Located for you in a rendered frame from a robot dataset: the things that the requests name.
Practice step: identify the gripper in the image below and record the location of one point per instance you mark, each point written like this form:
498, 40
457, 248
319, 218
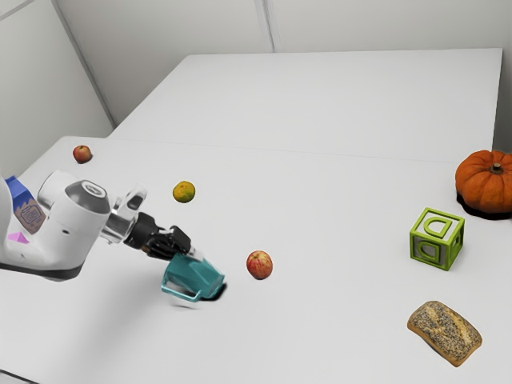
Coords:
142, 229

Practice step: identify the teal faceted mug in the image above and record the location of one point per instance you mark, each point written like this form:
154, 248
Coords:
192, 278

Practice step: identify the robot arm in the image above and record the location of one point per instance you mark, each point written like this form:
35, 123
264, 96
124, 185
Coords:
64, 232

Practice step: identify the yellow green citrus fruit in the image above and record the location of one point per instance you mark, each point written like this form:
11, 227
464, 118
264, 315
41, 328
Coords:
184, 192

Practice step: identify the large red yellow apple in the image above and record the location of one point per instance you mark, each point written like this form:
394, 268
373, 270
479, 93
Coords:
259, 265

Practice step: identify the small red apple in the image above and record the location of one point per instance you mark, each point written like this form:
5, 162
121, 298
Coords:
82, 154

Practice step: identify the green letter block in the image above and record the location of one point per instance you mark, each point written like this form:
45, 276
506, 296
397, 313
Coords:
437, 239

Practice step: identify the seeded bread loaf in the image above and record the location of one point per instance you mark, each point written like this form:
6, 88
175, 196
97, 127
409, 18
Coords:
444, 333

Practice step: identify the orange pumpkin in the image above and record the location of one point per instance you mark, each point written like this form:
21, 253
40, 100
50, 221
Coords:
486, 184

